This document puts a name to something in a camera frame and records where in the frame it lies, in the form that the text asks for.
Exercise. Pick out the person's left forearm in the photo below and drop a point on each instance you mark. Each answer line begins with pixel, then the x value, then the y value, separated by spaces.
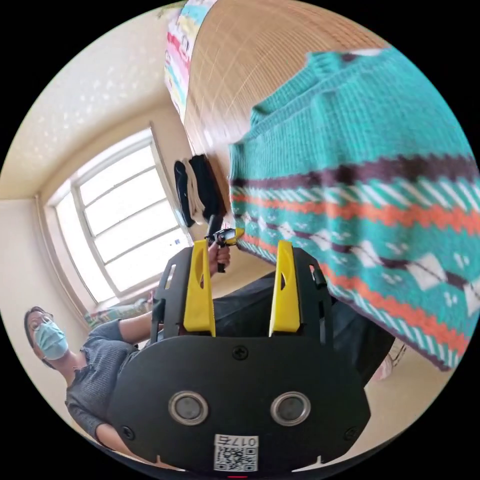
pixel 137 328

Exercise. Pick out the pile of clothes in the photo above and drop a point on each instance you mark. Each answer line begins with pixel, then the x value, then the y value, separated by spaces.
pixel 200 191

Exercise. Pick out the teal patterned knit sweater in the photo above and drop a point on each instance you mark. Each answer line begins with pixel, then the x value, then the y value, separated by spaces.
pixel 356 180

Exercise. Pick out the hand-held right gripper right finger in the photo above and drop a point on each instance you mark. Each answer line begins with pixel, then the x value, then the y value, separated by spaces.
pixel 285 300

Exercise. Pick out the person's left hand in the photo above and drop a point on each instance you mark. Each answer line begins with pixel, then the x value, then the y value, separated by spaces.
pixel 222 255

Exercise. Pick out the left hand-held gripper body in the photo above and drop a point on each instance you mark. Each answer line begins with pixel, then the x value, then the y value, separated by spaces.
pixel 224 236

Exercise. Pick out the person's body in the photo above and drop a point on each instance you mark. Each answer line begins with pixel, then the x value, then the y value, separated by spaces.
pixel 97 369

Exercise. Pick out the window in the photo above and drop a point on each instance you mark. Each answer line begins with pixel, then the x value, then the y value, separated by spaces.
pixel 120 217

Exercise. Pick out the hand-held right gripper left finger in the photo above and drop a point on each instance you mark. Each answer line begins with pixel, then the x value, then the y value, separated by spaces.
pixel 198 300

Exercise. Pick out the bed with woven mat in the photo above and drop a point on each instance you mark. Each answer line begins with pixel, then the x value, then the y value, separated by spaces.
pixel 243 60

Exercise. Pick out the person's right forearm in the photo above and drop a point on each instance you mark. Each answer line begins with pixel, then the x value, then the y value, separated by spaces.
pixel 107 435

